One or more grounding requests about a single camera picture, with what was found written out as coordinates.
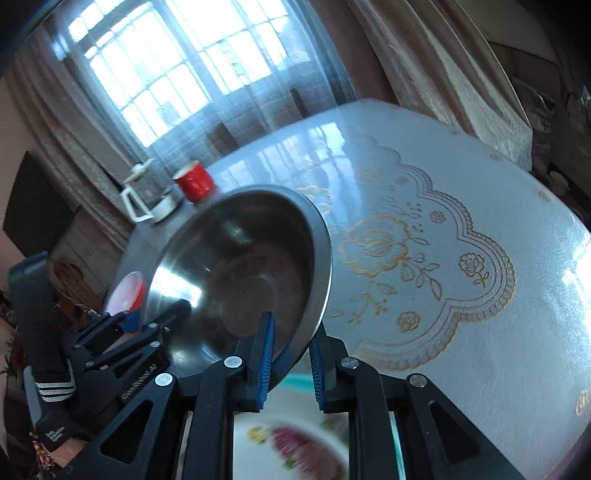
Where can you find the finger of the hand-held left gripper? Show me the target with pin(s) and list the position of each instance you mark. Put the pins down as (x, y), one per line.
(131, 322)
(152, 327)

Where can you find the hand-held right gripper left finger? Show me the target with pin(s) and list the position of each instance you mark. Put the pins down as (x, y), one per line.
(265, 360)

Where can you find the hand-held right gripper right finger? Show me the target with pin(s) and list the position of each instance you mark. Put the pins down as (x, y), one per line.
(317, 378)

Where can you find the teal plastic plate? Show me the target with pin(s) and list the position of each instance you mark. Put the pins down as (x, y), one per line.
(300, 383)

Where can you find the red plastic bowl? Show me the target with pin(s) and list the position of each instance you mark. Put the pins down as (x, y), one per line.
(124, 290)

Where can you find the small white floral plate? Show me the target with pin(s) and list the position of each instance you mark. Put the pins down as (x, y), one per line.
(295, 443)

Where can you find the stainless steel bowl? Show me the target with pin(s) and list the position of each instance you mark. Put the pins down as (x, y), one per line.
(240, 258)

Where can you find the person's left hand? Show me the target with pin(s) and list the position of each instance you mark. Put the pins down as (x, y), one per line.
(57, 431)

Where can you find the white glass electric kettle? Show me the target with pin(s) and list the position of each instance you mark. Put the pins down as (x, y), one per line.
(138, 203)

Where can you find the black flat screen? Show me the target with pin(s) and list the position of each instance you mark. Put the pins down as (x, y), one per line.
(37, 207)

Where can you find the red mug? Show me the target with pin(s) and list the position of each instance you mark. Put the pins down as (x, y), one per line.
(194, 184)

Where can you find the beige patterned curtain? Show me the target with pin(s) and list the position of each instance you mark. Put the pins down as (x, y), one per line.
(438, 69)
(60, 161)

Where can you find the sheer white curtain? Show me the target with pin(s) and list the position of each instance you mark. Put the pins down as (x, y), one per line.
(258, 92)

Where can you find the barred window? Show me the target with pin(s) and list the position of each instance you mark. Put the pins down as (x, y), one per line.
(175, 60)

